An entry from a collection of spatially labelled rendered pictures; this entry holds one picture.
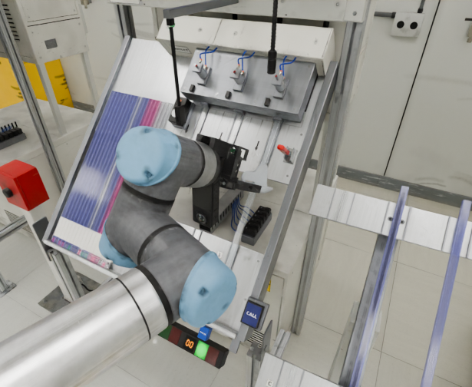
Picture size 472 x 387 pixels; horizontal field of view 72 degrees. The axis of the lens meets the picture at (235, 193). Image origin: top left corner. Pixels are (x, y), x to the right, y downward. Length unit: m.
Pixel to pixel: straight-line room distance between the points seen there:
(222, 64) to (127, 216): 0.59
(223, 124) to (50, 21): 1.28
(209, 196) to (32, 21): 1.53
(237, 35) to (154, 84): 0.31
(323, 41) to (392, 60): 1.55
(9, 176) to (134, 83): 0.61
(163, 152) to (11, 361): 0.24
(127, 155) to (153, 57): 0.75
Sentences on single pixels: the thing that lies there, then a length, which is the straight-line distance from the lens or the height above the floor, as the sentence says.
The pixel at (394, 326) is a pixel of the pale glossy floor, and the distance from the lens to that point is 1.85.
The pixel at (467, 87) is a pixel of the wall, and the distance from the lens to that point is 2.43.
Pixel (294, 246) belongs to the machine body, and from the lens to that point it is 1.17.
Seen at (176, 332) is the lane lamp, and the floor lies 0.66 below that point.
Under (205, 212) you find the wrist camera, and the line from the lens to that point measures 0.61.
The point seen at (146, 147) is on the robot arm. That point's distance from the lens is 0.41.
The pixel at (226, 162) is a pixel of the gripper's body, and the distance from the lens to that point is 0.59.
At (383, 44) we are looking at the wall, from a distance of 2.38.
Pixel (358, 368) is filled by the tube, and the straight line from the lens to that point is 0.72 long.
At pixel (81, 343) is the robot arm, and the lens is 0.35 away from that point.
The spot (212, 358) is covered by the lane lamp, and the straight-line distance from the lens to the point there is 0.88.
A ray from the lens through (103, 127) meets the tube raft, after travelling 1.13.
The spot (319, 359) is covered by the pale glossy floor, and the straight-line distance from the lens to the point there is 1.65.
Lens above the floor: 1.44
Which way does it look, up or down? 36 degrees down
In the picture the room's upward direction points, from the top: straight up
